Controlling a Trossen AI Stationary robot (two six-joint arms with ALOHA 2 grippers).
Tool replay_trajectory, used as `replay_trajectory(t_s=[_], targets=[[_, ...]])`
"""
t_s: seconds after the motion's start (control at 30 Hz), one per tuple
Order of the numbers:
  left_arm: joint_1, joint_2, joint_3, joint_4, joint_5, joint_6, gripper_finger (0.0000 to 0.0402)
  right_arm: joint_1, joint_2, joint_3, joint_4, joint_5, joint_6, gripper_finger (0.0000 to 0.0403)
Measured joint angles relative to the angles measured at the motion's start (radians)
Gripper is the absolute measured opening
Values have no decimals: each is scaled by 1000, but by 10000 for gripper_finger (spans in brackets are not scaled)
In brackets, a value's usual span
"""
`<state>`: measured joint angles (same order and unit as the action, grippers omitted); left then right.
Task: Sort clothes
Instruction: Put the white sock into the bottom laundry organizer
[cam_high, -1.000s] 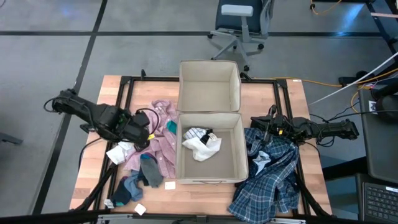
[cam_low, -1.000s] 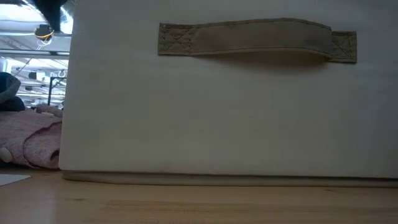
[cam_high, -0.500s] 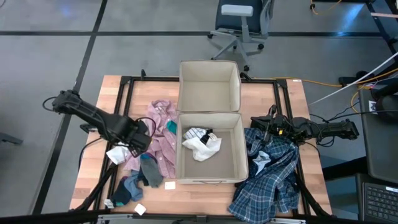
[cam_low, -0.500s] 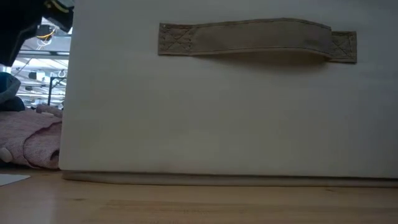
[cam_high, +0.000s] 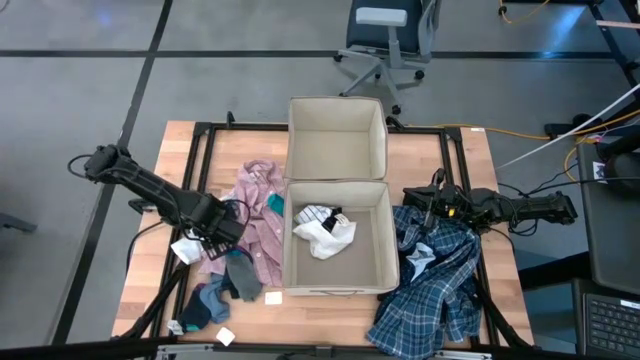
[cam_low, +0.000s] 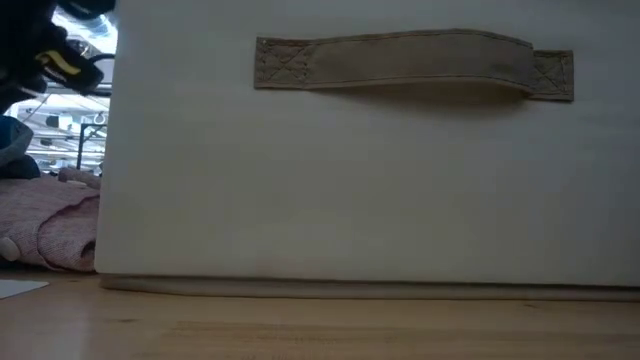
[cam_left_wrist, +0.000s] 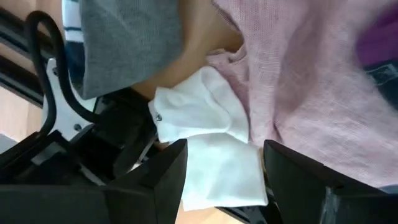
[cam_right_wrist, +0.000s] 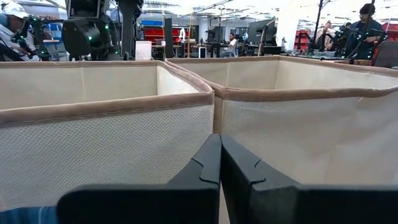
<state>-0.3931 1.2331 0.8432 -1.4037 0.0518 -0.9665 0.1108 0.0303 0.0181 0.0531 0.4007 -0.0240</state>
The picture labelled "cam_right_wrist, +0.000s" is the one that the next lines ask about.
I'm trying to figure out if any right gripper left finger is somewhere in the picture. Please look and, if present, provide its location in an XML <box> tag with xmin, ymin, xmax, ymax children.
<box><xmin>57</xmin><ymin>133</ymin><xmax>222</xmax><ymax>224</ymax></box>

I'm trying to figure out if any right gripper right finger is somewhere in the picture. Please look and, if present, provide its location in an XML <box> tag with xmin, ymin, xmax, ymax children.
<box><xmin>221</xmin><ymin>134</ymin><xmax>398</xmax><ymax>224</ymax></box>

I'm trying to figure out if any blue plaid shirt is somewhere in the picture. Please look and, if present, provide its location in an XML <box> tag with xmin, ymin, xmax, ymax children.
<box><xmin>0</xmin><ymin>205</ymin><xmax>58</xmax><ymax>224</ymax></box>

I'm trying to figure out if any plain beige fabric bin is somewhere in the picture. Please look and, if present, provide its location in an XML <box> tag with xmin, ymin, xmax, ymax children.
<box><xmin>164</xmin><ymin>55</ymin><xmax>398</xmax><ymax>187</ymax></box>

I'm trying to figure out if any white sign board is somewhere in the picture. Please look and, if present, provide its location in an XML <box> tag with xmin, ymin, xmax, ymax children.
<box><xmin>135</xmin><ymin>40</ymin><xmax>152</xmax><ymax>61</ymax></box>

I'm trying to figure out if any person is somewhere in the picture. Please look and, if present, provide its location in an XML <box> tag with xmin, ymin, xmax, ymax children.
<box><xmin>314</xmin><ymin>20</ymin><xmax>336</xmax><ymax>52</ymax></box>
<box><xmin>343</xmin><ymin>2</ymin><xmax>388</xmax><ymax>60</ymax></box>
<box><xmin>219</xmin><ymin>32</ymin><xmax>239</xmax><ymax>58</ymax></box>
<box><xmin>0</xmin><ymin>1</ymin><xmax>41</xmax><ymax>62</ymax></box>

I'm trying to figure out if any red storage shelf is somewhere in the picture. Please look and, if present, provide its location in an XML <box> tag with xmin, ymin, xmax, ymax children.
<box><xmin>141</xmin><ymin>20</ymin><xmax>191</xmax><ymax>44</ymax></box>

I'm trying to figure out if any black chair back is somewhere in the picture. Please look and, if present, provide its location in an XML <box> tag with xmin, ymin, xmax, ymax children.
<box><xmin>371</xmin><ymin>40</ymin><xmax>398</xmax><ymax>69</ymax></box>

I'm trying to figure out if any black monitor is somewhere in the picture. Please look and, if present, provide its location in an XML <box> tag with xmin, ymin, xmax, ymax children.
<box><xmin>247</xmin><ymin>18</ymin><xmax>277</xmax><ymax>46</ymax></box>

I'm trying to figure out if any black tripod stand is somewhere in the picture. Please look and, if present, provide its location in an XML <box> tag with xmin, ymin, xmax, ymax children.
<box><xmin>307</xmin><ymin>0</ymin><xmax>326</xmax><ymax>55</ymax></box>

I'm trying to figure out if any beige fabric bin with handle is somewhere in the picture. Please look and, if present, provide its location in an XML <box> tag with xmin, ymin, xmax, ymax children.
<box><xmin>0</xmin><ymin>60</ymin><xmax>215</xmax><ymax>212</ymax></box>

